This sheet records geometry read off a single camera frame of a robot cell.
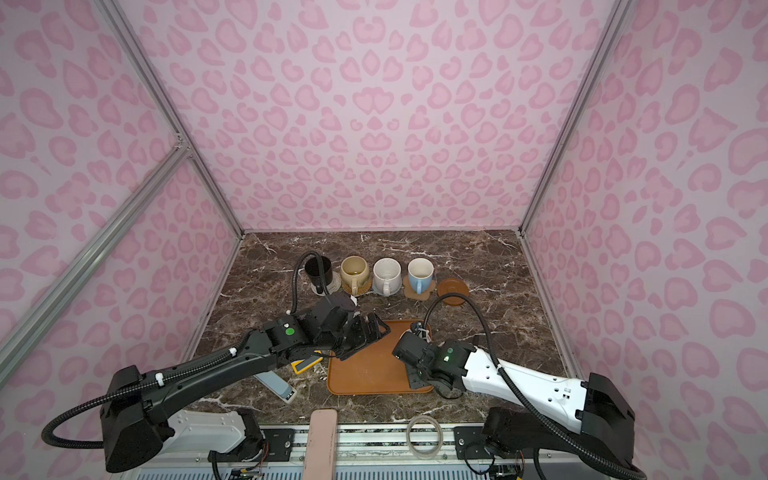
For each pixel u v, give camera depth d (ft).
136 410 1.30
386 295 3.07
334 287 3.40
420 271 3.22
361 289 3.27
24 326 1.72
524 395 1.44
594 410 1.41
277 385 2.53
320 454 2.29
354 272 3.38
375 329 2.17
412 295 3.30
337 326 1.92
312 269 3.29
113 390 1.40
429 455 2.32
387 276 3.36
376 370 2.81
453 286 3.39
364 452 2.39
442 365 1.73
